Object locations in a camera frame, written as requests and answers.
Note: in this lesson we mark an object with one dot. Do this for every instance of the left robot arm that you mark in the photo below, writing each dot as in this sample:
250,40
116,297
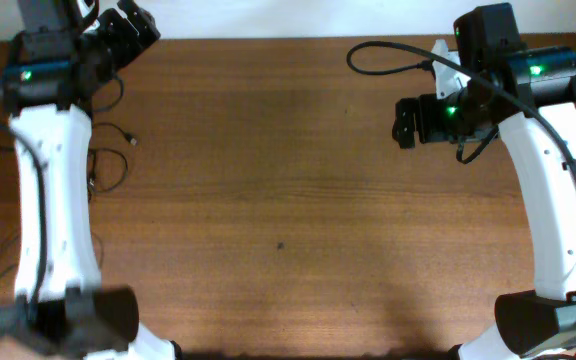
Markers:
64,54

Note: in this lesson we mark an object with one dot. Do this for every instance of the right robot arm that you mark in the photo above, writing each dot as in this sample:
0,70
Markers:
494,87

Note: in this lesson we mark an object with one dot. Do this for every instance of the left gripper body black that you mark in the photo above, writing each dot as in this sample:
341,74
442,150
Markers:
118,47

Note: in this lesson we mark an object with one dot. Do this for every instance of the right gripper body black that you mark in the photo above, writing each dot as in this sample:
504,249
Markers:
439,122

